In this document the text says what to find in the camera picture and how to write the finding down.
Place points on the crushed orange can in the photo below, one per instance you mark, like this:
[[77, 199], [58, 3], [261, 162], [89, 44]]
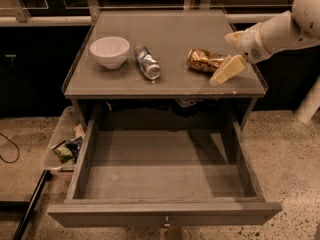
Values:
[[204, 61]]

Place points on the green snack bag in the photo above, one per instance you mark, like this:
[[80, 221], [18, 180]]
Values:
[[68, 150]]

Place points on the white bowl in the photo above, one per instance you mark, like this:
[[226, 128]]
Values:
[[110, 52]]

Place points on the metal drawer knob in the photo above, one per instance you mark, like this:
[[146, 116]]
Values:
[[166, 223]]

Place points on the open grey top drawer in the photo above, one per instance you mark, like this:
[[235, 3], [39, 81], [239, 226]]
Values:
[[135, 168]]

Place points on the crushed silver blue can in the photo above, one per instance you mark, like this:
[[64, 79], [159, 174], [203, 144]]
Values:
[[147, 64]]

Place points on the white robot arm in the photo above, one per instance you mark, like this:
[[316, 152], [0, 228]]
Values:
[[292, 30]]

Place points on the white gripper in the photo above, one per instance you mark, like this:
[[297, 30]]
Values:
[[250, 46]]

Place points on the black floor rail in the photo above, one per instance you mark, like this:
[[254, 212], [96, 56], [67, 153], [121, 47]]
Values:
[[21, 211]]

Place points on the clear plastic bin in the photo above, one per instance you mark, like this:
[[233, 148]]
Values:
[[68, 127]]

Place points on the grey cabinet with glass top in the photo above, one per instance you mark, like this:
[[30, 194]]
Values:
[[169, 35]]

